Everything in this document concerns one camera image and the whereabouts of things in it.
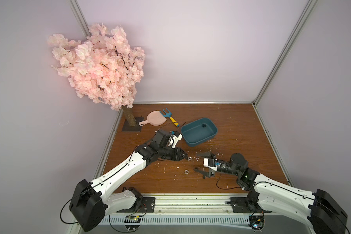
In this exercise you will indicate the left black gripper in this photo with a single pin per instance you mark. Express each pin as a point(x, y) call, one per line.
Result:
point(176, 156)

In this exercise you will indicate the teal plastic storage box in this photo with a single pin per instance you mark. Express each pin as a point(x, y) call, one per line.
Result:
point(194, 134)

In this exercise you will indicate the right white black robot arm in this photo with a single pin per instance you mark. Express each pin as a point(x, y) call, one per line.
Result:
point(317, 210)

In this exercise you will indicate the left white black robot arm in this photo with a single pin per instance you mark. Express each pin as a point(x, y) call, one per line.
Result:
point(94, 200)

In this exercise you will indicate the blue yellow toy rake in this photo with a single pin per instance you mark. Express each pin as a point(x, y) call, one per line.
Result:
point(167, 114)

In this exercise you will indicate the pink plastic dustpan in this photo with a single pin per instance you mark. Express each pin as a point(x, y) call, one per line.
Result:
point(154, 118)

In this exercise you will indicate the dark square tree base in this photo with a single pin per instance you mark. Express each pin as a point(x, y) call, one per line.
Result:
point(137, 128)

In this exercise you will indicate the right controller board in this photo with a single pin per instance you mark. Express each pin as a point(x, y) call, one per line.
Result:
point(256, 222)

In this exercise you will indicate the controller board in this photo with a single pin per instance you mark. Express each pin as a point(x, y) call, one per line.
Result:
point(256, 222)
point(132, 222)

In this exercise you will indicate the left controller board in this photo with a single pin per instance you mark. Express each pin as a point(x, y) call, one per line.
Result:
point(132, 222)

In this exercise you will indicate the pink artificial blossom tree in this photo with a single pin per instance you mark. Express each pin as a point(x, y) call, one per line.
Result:
point(105, 67)

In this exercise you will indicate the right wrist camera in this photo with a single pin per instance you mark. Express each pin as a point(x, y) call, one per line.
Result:
point(210, 163)

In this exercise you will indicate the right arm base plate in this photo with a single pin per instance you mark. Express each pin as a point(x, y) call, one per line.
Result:
point(245, 205)

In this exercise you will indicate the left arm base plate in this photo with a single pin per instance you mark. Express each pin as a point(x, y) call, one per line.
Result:
point(141, 205)

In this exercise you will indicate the aluminium front rail frame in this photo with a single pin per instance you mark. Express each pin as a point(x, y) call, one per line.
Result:
point(188, 209)

